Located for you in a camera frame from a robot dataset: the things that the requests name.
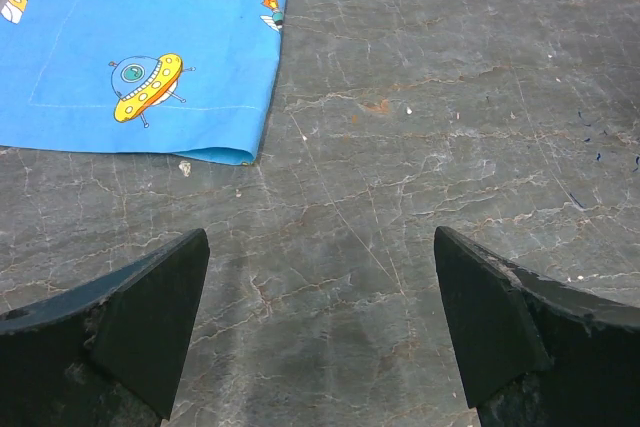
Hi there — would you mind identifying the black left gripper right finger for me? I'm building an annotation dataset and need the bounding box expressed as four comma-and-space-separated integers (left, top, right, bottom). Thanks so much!
434, 226, 639, 427

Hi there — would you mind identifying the blue space-print cloth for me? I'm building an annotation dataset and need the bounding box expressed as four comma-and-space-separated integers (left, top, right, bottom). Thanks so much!
1, 0, 285, 165

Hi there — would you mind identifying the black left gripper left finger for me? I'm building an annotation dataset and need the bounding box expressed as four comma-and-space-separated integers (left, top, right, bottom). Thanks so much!
1, 229, 209, 426

